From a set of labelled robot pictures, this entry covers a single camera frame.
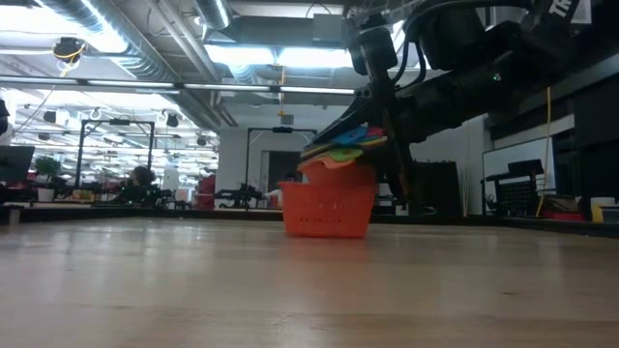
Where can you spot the red chair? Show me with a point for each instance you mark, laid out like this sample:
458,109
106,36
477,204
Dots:
207,191

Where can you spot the black pegboard cart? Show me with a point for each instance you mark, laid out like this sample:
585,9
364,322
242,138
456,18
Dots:
520,193

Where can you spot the person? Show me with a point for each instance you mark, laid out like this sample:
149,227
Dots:
290,177
141,175

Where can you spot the green measuring cup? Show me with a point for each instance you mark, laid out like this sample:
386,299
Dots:
343,154

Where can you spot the black tall frame rig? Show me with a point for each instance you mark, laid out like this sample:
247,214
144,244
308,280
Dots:
116,122

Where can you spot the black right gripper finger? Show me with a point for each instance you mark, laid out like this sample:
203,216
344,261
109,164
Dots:
353,118

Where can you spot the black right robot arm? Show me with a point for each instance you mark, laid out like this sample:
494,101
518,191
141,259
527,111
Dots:
532,43

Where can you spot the black background robot arms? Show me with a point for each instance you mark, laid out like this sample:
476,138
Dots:
97,191

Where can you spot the medium blue measuring cup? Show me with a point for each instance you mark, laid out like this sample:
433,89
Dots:
350,136

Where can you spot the dark computer monitor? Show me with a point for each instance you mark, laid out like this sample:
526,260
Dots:
14,164

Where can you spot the whiteboard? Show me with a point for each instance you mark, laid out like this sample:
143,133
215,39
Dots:
503,154

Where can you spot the orange plastic basket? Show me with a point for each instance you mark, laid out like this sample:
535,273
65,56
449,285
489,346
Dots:
329,212

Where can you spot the yellow and white box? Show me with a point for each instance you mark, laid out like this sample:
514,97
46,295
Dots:
597,212

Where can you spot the potted green plant white pot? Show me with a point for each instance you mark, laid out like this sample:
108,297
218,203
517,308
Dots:
47,166

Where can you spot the black narrow frame stand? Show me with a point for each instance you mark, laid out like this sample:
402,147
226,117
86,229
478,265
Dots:
282,129

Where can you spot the black cabinet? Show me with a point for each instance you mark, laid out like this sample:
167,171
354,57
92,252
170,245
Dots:
440,188

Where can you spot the orange measuring cup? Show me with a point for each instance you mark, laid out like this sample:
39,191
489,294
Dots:
338,174

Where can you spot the long ceiling light strip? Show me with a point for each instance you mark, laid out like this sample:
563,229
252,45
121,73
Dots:
130,83

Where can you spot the red flat bin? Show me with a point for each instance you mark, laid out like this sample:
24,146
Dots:
561,215

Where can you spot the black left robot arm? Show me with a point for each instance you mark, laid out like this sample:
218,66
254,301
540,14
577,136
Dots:
2,118

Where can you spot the silver ribbed ventilation duct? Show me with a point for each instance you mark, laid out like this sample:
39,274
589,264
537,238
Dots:
145,63

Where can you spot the black round ceiling device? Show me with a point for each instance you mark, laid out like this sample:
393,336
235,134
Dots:
69,48

